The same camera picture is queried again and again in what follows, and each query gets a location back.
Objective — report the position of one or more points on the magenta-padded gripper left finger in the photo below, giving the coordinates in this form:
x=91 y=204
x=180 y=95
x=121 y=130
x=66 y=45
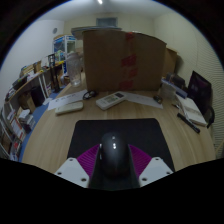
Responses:
x=71 y=171

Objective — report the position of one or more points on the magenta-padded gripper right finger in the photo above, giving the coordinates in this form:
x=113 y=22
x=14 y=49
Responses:
x=155 y=170

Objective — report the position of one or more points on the black computer mouse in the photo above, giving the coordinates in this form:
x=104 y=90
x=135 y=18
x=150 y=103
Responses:
x=114 y=155

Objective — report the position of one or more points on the black mouse pad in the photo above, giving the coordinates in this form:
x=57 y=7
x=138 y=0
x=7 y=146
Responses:
x=86 y=136

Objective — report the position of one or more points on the black pen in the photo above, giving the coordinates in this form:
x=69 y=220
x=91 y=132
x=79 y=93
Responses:
x=188 y=122

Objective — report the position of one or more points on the cream flat case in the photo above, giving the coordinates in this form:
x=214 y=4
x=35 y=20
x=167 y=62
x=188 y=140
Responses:
x=69 y=108

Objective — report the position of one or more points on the cluttered book shelf unit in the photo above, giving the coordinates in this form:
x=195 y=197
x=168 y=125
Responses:
x=15 y=128

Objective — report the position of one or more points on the white printed paper sheet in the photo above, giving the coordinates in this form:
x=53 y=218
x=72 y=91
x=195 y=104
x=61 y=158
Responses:
x=141 y=99

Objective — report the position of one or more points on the white remote control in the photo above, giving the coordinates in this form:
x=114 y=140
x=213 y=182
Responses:
x=110 y=100

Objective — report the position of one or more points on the black bin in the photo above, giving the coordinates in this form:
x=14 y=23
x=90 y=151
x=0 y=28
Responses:
x=37 y=96

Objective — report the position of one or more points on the clear glass jar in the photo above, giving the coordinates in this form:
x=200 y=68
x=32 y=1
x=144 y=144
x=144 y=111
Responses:
x=74 y=70

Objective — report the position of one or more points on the black floor stand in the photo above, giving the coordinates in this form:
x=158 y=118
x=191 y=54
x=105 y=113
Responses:
x=53 y=71

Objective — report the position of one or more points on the large brown cardboard box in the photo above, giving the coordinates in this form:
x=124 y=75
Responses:
x=110 y=60

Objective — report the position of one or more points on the blue white claw machine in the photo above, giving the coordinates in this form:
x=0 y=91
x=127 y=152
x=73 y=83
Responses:
x=63 y=46

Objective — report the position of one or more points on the grey door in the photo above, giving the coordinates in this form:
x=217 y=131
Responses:
x=106 y=22

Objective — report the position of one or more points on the ceiling light tube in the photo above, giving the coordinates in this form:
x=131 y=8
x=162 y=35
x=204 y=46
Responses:
x=99 y=1

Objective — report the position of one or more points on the wooden wall desk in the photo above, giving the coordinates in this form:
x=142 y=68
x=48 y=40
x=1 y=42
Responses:
x=26 y=81

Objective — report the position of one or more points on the round wall clock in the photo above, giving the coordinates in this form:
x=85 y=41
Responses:
x=54 y=30

